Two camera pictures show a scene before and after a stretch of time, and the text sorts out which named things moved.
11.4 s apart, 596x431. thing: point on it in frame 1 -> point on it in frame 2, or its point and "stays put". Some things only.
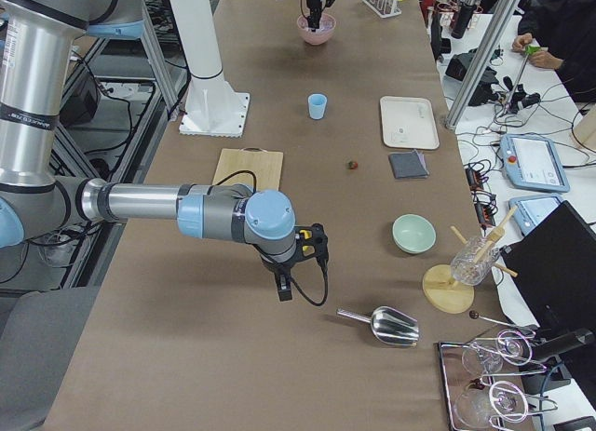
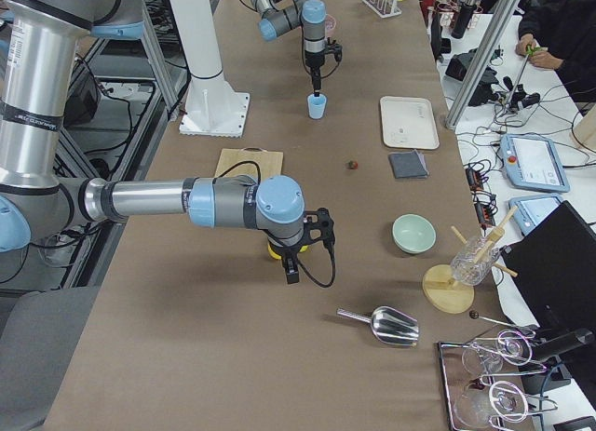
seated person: [558, 30] stays put
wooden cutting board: [265, 165] stays put
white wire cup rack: [382, 5] stays put
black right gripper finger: [284, 286] -> [291, 264]
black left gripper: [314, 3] -> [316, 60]
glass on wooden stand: [472, 264] stays put
